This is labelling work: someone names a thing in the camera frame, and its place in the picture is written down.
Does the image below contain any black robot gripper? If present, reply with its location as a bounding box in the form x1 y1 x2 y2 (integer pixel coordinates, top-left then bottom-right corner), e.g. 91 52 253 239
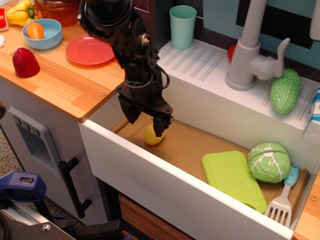
116 72 173 137

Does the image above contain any yellow toy potato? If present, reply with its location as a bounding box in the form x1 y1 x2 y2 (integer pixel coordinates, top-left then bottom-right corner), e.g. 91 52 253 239
143 124 166 146

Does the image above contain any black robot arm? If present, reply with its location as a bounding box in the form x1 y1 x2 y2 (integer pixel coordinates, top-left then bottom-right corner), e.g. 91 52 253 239
77 0 173 137

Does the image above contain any pink plastic plate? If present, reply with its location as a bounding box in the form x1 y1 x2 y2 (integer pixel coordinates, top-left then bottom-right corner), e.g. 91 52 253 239
65 34 115 65

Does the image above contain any white toy sink basin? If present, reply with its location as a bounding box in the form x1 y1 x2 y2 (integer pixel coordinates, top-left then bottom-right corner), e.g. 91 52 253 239
79 40 320 240

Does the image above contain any lime green cutting board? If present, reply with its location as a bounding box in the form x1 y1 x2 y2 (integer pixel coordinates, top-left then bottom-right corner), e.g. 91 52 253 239
201 151 268 214

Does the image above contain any teal plastic cup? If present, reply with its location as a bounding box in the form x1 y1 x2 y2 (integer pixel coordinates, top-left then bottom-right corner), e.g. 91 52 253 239
169 5 197 50

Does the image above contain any red toy item behind faucet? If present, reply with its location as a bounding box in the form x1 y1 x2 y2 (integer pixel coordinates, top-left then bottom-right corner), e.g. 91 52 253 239
227 43 237 63

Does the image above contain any grey oven control panel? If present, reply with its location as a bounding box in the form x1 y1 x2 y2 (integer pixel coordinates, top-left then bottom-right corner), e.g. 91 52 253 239
9 106 63 180

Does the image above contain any grey toy faucet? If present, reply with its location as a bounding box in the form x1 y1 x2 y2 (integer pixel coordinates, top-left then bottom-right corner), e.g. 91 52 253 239
225 0 290 91

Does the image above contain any green toy cabbage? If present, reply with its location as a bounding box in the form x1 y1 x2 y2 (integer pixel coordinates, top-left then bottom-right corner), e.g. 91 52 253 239
248 142 291 184

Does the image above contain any light blue plastic bowl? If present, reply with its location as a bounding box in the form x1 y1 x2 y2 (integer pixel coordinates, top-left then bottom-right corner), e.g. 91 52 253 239
22 18 63 50

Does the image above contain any orange transparent jar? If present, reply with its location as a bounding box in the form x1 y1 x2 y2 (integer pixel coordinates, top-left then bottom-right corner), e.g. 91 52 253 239
35 0 80 27

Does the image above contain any dark red toy vegetable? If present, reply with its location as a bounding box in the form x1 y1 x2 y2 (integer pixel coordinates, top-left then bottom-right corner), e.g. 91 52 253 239
12 47 41 78

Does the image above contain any green toy bitter gourd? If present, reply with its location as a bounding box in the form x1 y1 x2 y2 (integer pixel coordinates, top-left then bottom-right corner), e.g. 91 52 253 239
270 68 301 115

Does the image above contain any orange toy carrot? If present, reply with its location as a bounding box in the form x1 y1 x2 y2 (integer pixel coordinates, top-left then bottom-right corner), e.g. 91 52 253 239
25 22 45 40

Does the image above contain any blue clamp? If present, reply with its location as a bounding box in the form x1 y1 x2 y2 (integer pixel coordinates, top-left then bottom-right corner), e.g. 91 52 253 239
0 170 47 203

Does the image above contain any white blue toy spatula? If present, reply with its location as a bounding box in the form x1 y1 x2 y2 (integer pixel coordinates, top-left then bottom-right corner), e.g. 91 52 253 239
264 165 299 228

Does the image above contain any yellow toy bell pepper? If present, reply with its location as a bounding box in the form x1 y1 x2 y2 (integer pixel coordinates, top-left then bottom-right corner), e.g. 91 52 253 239
6 0 39 27

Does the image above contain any white toy piece at edge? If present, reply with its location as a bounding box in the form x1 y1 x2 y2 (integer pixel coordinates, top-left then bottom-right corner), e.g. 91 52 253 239
0 35 6 48

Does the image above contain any blue white milk carton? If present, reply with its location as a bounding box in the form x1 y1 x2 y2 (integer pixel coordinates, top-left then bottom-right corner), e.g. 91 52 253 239
303 87 320 145

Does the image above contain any red white toy at edge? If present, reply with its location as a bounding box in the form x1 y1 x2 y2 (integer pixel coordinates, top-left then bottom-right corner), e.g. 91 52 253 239
0 8 9 32

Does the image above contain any black oven door handle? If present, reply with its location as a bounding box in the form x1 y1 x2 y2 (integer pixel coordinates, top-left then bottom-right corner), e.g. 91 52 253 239
58 157 92 219

